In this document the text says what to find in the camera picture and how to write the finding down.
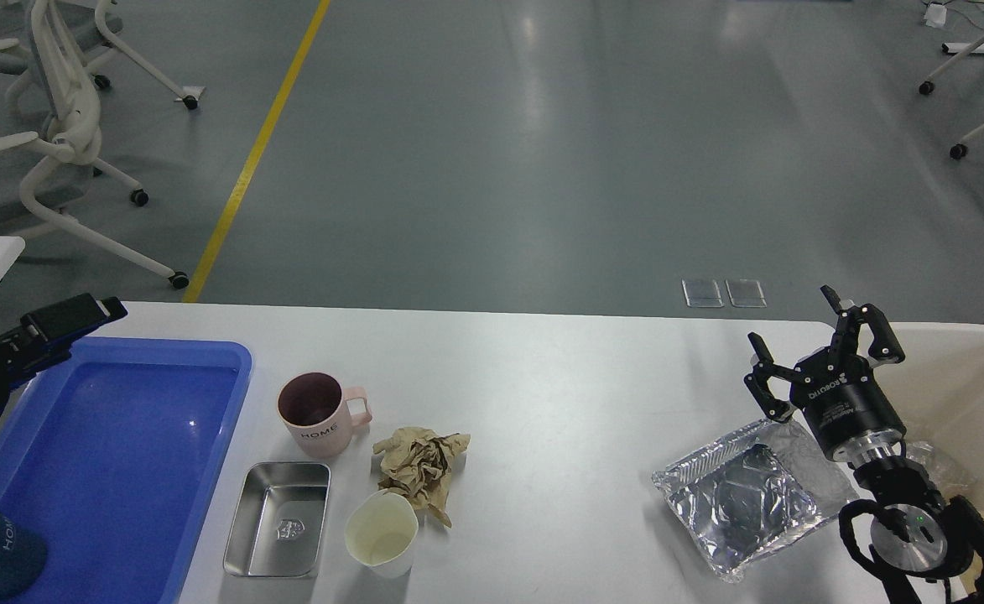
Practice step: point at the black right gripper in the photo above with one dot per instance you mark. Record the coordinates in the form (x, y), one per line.
(848, 407)

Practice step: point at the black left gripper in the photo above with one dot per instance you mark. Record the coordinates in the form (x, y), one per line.
(45, 336)

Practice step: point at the aluminium foil container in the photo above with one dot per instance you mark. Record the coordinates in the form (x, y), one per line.
(753, 493)

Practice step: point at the pink HOME mug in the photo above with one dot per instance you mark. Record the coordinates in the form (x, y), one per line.
(321, 415)

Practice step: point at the stainless steel tray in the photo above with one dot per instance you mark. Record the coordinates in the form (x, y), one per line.
(279, 521)

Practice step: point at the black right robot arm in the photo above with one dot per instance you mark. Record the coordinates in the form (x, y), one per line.
(906, 529)

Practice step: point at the right floor socket plate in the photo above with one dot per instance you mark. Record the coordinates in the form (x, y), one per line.
(746, 293)

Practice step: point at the floor socket plate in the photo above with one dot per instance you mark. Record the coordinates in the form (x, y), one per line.
(746, 293)
(702, 293)

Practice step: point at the blue plastic tray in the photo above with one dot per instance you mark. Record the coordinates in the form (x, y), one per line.
(113, 456)

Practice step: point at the clear plastic bag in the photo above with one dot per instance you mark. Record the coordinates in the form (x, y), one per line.
(948, 475)

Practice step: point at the left floor socket plate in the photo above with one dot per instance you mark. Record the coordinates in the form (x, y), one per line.
(702, 293)

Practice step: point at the beige plastic bin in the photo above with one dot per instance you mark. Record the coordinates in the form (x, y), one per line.
(938, 391)

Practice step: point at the white office chair front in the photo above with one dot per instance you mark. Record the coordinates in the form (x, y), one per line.
(47, 157)

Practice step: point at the white paper on floor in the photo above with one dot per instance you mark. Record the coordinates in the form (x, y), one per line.
(190, 95)

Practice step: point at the cream paper cup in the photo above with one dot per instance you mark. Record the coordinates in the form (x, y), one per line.
(380, 534)

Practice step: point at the crumpled brown paper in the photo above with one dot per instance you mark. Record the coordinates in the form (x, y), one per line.
(417, 464)

